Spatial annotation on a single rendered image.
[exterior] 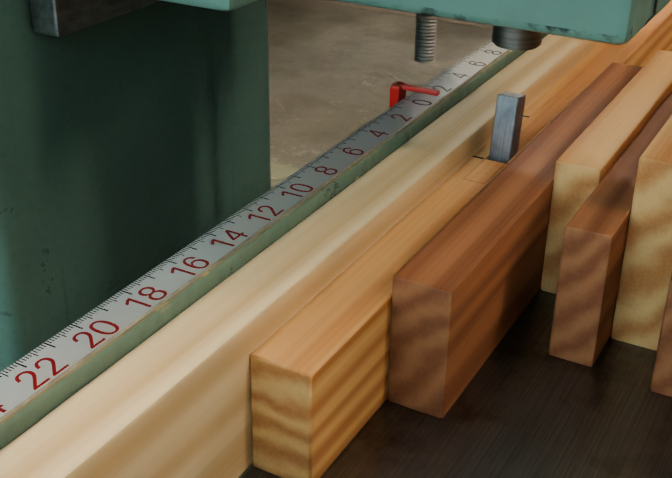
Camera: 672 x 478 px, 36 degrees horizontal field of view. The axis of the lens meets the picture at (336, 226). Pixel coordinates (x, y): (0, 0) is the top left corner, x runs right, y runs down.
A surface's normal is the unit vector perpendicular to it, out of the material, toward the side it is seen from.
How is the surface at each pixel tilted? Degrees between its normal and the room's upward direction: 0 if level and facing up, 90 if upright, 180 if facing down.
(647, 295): 90
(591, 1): 90
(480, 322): 90
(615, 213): 0
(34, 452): 0
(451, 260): 0
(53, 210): 90
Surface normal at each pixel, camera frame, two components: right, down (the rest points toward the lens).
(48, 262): 0.87, 0.23
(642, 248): -0.48, 0.39
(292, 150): 0.02, -0.89
